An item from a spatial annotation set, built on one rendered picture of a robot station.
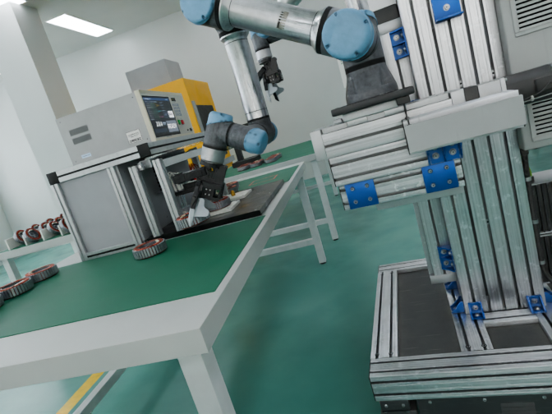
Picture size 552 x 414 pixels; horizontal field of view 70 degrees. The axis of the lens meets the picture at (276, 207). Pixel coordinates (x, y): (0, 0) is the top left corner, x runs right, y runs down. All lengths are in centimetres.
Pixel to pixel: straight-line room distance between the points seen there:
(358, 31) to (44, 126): 507
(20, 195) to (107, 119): 778
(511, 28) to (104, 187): 143
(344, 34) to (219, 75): 620
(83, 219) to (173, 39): 603
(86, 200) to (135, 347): 98
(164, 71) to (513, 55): 490
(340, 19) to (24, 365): 101
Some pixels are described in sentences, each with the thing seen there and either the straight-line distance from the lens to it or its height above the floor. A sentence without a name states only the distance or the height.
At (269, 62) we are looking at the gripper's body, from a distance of 202.
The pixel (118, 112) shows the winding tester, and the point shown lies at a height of 126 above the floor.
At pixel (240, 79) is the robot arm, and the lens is 131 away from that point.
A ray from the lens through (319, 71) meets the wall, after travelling 692.
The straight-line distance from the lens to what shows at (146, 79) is 589.
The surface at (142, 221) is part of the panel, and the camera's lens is 163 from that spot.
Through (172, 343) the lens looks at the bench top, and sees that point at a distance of 77.
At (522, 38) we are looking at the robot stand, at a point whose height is 107.
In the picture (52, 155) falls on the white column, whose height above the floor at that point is 149.
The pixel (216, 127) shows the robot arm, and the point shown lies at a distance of 122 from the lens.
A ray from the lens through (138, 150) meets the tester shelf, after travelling 153.
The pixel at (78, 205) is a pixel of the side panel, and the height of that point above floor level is 97.
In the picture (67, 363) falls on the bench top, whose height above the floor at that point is 73.
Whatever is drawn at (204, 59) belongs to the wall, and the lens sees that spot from 730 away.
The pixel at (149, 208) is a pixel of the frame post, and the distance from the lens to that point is 157.
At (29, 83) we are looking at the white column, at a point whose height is 238.
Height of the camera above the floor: 104
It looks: 11 degrees down
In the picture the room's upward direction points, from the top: 17 degrees counter-clockwise
